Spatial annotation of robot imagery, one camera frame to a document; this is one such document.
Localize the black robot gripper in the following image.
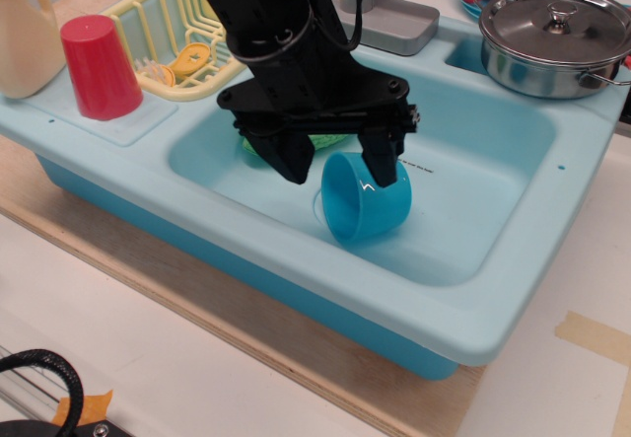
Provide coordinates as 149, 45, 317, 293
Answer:
218, 7, 418, 187

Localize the blue plastic cup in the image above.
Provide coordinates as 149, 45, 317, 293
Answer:
320, 152, 412, 244

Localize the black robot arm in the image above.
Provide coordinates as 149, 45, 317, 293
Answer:
207, 0, 419, 187

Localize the red plastic cup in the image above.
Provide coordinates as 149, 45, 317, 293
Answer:
60, 15, 143, 121

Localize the green toy bitter melon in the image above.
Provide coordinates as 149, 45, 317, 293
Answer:
242, 133, 349, 160

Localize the grey toy faucet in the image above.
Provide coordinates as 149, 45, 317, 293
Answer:
360, 0, 440, 56

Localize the light blue toy sink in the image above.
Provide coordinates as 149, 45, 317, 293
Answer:
1, 18, 628, 379

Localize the orange toy lid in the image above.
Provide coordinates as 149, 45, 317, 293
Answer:
171, 42, 211, 77

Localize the yellow dish rack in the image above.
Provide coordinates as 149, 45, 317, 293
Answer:
104, 0, 245, 102

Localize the steel pot with lid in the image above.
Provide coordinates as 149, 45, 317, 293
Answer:
475, 0, 630, 100

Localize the beige masking tape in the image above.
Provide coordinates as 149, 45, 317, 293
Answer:
555, 311, 630, 365

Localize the cream plastic jug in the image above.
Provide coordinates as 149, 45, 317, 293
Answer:
1, 0, 66, 99

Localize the orange tape piece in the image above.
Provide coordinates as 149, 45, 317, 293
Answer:
51, 390, 113, 426

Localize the black braided cable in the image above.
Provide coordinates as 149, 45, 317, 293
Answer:
0, 348, 85, 433

